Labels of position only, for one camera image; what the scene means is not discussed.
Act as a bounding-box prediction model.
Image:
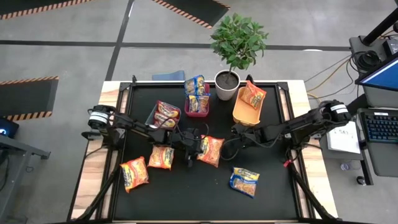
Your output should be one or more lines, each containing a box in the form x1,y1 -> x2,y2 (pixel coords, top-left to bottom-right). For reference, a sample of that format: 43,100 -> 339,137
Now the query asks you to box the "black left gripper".
170,127 -> 205,168

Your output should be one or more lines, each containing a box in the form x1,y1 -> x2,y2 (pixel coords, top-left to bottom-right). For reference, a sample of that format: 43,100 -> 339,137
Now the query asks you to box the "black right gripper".
231,124 -> 276,147

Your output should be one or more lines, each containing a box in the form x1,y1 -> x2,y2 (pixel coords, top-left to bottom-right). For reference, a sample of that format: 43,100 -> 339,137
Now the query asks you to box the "blue-grey plastic basket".
144,100 -> 183,130

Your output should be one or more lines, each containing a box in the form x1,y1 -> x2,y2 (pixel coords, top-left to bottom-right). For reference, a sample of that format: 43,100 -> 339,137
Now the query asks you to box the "orange plastic basket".
232,86 -> 267,128

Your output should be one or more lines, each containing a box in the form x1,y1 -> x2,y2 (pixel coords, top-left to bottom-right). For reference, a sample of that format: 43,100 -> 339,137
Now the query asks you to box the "pink plastic basket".
183,83 -> 211,118

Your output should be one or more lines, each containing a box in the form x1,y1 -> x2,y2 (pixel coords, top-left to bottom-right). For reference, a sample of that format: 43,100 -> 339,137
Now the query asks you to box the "green plant in white pot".
210,12 -> 269,102

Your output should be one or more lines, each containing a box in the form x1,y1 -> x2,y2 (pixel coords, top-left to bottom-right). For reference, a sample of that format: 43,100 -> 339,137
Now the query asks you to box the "black table mat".
113,82 -> 300,222

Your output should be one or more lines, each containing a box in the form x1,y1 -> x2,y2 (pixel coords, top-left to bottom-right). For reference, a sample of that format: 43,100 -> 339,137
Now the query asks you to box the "wooden table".
70,80 -> 339,223

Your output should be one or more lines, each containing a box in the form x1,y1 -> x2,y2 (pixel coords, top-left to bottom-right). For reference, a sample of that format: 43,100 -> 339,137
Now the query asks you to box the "black hazard-striped floor mat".
0,76 -> 60,122
152,0 -> 231,29
0,0 -> 94,21

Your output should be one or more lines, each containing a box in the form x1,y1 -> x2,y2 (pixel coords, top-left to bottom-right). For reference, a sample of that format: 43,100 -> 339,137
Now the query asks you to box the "black backlit keyboard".
361,110 -> 398,144

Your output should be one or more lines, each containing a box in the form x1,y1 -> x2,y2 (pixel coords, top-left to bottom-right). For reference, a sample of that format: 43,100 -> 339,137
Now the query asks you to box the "grey equipment cart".
356,83 -> 398,178

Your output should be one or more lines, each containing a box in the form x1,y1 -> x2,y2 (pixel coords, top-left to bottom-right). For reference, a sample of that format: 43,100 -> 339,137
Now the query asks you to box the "computer monitor blue screen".
354,51 -> 398,93

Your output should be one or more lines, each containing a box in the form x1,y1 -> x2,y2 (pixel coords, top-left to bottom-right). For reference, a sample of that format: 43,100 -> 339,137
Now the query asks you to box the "grey metal desk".
0,133 -> 52,224

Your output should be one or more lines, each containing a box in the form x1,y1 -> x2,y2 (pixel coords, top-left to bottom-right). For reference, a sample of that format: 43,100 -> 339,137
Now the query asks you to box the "black pole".
361,7 -> 398,47

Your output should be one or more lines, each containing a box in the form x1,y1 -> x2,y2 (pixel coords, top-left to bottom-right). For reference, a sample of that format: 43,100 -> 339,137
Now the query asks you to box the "black device with blue light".
0,116 -> 20,140

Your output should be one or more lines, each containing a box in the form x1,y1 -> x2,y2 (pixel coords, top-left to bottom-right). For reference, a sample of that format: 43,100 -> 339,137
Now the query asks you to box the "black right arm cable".
221,138 -> 242,162

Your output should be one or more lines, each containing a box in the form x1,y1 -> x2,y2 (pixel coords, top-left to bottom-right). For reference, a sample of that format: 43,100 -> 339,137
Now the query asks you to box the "yellow floor cable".
306,58 -> 352,105

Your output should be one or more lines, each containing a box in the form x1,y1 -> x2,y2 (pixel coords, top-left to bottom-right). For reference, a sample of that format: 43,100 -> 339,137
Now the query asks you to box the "grey floor cable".
303,55 -> 352,84

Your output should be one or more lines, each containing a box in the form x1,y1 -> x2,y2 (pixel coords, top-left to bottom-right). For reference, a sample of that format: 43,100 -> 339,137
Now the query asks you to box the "coiled black cable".
354,49 -> 382,73

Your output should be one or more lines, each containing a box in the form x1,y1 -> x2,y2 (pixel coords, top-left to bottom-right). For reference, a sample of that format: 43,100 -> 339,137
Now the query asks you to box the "grey desk with cables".
348,34 -> 398,74

